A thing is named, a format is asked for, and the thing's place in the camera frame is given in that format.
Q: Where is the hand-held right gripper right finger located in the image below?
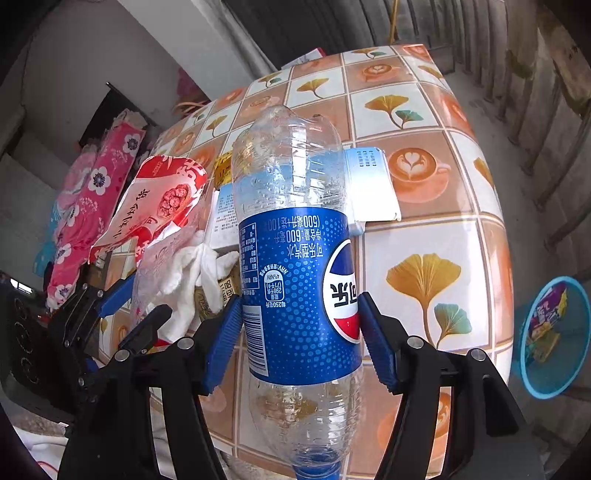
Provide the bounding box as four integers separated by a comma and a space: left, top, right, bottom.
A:
359, 292, 546, 480

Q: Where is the purple bag with silver edge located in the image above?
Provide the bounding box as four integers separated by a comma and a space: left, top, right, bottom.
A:
529, 282, 568, 365

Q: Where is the table with patterned tablecloth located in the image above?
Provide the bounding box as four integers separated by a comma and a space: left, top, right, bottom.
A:
92, 44, 515, 480

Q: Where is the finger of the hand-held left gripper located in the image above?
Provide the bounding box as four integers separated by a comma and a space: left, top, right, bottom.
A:
117, 305, 172, 356
48, 274, 139, 388

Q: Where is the tan handled bag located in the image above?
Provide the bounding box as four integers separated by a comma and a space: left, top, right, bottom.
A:
173, 99, 208, 116

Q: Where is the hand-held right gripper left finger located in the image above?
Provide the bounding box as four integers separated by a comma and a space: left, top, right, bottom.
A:
58, 295, 245, 480

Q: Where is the pink floral blanket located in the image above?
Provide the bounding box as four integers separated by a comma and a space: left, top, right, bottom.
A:
34, 108, 148, 310

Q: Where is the gold box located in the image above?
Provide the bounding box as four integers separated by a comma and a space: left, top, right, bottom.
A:
194, 274, 241, 319

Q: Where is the clear pink printed wrapper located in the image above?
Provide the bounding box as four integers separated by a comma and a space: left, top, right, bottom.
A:
131, 226, 204, 342

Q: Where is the red and white snack bag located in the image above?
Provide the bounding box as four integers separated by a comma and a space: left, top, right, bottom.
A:
90, 156, 208, 266

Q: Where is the metal railing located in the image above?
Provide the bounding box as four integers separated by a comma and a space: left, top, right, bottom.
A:
462, 0, 591, 259

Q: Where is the plastic bottle with blue label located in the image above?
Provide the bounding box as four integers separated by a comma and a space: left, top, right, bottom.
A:
231, 104, 365, 480

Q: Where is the blue plastic basket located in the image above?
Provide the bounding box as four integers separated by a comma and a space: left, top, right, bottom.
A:
519, 276, 585, 400

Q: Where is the pink plastic bag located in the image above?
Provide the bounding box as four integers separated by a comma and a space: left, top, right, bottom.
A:
177, 67, 208, 104

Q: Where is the white and blue carton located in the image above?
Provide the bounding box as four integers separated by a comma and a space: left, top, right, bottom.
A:
205, 148, 402, 252

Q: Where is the black headboard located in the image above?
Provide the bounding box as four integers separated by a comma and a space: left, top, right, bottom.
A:
81, 83, 153, 144

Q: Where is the yellow and black wrapper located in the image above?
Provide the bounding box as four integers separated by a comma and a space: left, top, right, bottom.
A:
212, 154, 234, 188

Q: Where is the white cloth glove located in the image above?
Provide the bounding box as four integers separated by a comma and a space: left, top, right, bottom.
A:
164, 231, 241, 337

